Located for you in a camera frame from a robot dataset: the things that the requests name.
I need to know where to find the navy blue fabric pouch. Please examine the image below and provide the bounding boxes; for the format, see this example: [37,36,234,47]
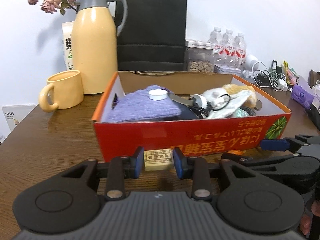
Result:
[160,101,199,121]

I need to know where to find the yellow thermos jug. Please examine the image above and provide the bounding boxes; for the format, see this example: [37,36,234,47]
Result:
[71,0,128,94]

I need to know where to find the clear snack container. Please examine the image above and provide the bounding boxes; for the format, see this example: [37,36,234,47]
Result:
[185,39,215,73]

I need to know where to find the purple knitted cloth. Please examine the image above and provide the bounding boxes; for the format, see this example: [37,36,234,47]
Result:
[101,85,181,123]

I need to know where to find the left water bottle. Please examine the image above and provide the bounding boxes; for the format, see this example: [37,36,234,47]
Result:
[208,27,222,45]

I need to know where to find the middle water bottle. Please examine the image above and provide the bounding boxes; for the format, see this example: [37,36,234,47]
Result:
[217,29,234,65]

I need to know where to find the white bottle cap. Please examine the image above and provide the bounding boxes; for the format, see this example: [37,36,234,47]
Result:
[148,89,168,101]

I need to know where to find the white cloth glove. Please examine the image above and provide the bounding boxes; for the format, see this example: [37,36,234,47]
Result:
[201,88,247,119]

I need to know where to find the small white tin box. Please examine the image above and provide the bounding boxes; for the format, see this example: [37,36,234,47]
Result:
[214,64,241,76]

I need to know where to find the water bottle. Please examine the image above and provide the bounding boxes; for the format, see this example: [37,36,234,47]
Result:
[217,29,234,65]
[208,27,222,45]
[231,33,247,68]

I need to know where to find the small yellow labelled box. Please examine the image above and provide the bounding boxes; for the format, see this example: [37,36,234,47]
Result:
[144,148,174,171]

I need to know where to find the white milk carton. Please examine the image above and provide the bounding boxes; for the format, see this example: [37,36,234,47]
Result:
[62,21,74,70]

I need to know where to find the tangled charger cables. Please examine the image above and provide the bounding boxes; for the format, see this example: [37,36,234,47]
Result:
[251,60,291,92]

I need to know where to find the white round camera device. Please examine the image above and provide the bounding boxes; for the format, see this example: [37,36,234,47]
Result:
[242,54,259,78]

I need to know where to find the yellow ceramic mug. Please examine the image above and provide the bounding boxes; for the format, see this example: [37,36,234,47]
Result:
[39,70,84,113]

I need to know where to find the right water bottle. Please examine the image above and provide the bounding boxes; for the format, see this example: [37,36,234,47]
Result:
[231,33,247,68]

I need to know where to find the yellow white plush toy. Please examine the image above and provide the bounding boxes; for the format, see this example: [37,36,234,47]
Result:
[222,83,258,108]

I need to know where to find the black paper shopping bag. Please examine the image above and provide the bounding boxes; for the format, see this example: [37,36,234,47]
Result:
[117,0,187,72]

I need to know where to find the purple pouch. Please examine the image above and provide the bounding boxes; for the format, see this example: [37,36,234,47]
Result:
[291,85,313,109]

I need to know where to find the white round plastic jar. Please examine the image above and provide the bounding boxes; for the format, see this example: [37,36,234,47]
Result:
[191,94,208,110]

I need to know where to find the white floor panel board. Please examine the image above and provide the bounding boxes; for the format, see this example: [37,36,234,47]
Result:
[2,104,36,132]

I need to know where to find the red orange cardboard box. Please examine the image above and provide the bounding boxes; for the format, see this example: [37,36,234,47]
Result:
[92,71,291,161]

